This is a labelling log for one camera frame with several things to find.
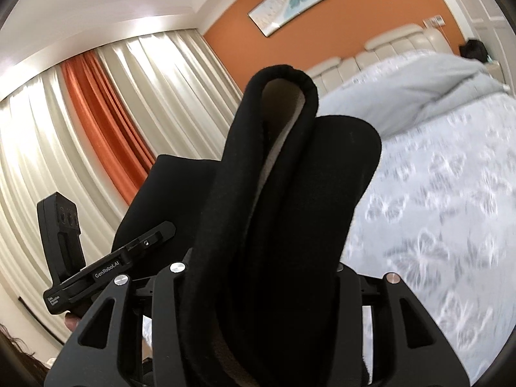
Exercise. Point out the cream leather headboard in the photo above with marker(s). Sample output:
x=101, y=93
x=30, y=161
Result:
x=383, y=52

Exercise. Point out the black pants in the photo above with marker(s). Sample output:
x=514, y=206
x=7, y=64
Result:
x=282, y=229

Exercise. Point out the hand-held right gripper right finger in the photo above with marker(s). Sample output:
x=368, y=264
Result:
x=379, y=302

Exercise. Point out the white wardrobe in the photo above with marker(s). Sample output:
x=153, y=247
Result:
x=487, y=16

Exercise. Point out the butterfly print bed sheet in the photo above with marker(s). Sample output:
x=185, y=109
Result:
x=435, y=217

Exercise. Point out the wall switch plate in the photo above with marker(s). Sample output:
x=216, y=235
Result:
x=434, y=21

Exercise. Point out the cream curtain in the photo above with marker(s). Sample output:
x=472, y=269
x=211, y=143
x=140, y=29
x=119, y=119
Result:
x=40, y=193
x=181, y=96

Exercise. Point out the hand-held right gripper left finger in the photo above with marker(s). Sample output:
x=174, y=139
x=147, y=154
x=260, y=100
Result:
x=169, y=286

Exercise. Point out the orange curtain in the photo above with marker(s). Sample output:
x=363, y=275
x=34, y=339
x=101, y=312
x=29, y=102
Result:
x=109, y=125

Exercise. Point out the person's left hand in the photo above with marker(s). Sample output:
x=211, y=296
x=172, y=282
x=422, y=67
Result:
x=71, y=322

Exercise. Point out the grey duvet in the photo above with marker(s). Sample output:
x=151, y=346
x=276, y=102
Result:
x=423, y=84

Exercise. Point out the black bag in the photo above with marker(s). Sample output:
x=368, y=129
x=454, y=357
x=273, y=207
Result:
x=473, y=50

